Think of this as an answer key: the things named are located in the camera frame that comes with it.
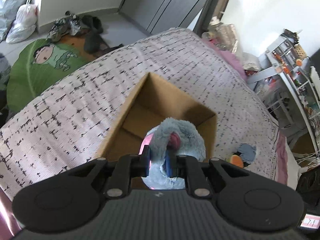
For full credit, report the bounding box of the fluffy blue plush toy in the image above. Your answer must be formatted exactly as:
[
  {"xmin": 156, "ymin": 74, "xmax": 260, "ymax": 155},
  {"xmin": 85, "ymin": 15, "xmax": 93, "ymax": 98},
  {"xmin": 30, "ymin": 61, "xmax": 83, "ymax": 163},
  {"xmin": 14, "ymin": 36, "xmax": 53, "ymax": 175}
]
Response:
[{"xmin": 139, "ymin": 118, "xmax": 206, "ymax": 190}]

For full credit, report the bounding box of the bagged blue orange plush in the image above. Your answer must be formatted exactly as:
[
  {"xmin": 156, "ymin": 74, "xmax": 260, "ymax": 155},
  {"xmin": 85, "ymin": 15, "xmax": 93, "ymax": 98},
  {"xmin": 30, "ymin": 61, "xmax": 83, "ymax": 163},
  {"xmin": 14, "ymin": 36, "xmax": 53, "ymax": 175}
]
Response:
[{"xmin": 226, "ymin": 144, "xmax": 256, "ymax": 168}]

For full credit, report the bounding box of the brown cardboard box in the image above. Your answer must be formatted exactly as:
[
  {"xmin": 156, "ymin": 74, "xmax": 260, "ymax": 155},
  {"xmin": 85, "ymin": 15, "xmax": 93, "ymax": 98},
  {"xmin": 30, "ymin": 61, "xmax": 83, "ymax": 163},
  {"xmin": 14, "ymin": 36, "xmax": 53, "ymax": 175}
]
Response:
[{"xmin": 95, "ymin": 71, "xmax": 218, "ymax": 190}]

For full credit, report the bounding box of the white black patterned blanket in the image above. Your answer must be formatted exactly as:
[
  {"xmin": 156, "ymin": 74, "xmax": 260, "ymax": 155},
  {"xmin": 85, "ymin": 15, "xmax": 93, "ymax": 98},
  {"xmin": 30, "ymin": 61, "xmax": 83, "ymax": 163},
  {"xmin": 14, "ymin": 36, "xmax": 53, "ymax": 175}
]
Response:
[{"xmin": 0, "ymin": 28, "xmax": 283, "ymax": 201}]

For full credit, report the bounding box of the pink bed sheet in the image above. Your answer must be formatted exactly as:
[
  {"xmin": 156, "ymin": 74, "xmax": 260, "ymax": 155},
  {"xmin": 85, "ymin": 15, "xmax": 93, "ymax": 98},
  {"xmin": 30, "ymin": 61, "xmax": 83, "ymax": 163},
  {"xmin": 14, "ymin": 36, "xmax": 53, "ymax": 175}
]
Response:
[{"xmin": 205, "ymin": 41, "xmax": 299, "ymax": 189}]

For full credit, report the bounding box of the cluttered grey shelf rack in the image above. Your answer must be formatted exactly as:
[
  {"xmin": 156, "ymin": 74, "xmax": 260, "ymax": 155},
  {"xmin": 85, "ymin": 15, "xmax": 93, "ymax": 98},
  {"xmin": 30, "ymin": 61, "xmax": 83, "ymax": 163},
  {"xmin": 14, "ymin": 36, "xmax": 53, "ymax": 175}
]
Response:
[{"xmin": 247, "ymin": 29, "xmax": 319, "ymax": 155}]

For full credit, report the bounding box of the clear plastic bottle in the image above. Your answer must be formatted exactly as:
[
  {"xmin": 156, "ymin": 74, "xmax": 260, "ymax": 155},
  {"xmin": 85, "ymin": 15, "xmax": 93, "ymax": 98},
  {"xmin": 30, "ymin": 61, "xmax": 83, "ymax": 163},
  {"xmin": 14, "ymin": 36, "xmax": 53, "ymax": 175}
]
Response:
[{"xmin": 202, "ymin": 16, "xmax": 239, "ymax": 53}]

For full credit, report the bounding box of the green cartoon leaf rug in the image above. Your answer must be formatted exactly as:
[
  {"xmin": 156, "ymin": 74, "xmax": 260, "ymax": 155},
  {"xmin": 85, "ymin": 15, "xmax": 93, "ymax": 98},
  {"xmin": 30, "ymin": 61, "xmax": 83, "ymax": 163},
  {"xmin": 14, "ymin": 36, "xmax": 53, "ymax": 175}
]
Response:
[{"xmin": 7, "ymin": 39, "xmax": 89, "ymax": 113}]

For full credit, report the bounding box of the pile of dark clothes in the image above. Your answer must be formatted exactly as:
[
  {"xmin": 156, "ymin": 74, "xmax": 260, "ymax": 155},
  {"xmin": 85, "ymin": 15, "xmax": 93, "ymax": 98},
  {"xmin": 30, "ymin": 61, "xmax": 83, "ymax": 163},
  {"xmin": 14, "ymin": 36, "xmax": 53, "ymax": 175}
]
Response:
[{"xmin": 47, "ymin": 11, "xmax": 104, "ymax": 54}]

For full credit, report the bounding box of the grey wardrobe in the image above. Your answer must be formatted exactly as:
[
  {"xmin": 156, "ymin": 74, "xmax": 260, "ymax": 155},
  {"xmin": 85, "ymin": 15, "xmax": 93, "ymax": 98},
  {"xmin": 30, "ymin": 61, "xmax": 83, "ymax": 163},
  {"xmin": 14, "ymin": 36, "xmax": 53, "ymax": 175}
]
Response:
[{"xmin": 119, "ymin": 0, "xmax": 234, "ymax": 36}]

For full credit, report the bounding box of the white plastic bag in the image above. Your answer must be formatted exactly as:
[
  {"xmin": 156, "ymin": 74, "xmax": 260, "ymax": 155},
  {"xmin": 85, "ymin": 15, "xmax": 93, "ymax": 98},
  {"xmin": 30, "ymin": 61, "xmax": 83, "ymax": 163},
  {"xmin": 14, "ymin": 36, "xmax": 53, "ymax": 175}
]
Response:
[{"xmin": 6, "ymin": 0, "xmax": 37, "ymax": 43}]

